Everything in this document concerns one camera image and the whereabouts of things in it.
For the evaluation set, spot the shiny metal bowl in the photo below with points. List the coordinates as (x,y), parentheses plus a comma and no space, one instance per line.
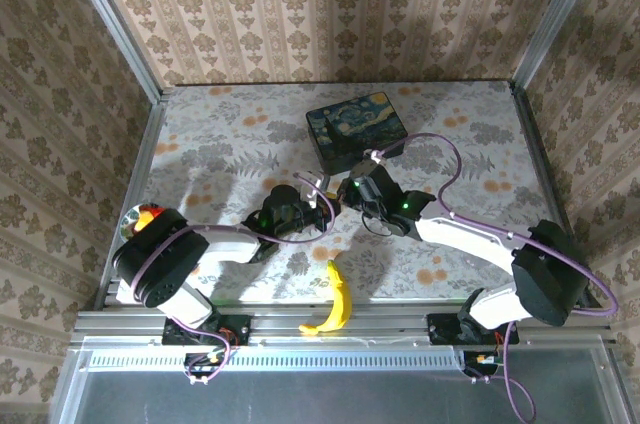
(127,224)

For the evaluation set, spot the starry night print box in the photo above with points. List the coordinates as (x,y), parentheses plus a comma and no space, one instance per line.
(350,119)

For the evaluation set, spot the aluminium frame post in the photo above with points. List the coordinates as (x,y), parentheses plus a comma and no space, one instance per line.
(557,14)
(114,19)

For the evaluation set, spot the black connector board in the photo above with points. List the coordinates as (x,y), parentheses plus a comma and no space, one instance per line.
(480,361)
(202,364)

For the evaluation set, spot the grey metal tray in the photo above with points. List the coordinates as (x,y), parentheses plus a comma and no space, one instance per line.
(320,394)

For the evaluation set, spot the aluminium table side rail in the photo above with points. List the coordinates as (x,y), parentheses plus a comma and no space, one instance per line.
(542,169)
(136,184)

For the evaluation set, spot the long aluminium extrusion rail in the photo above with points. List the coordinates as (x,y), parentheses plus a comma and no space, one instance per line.
(280,324)

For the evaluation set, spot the yellow banana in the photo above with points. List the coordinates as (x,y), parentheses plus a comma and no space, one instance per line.
(340,294)

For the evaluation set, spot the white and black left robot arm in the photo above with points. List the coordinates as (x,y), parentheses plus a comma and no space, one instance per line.
(225,244)

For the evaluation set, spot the floral patterned table cover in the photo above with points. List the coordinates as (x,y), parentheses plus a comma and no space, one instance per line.
(225,109)

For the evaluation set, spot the yellow toy fruit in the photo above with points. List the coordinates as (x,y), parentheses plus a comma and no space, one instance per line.
(142,221)

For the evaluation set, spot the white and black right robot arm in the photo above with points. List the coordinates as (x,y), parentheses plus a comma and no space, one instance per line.
(465,239)

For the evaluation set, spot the red toy fruit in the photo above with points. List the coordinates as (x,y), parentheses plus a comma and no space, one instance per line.
(155,211)

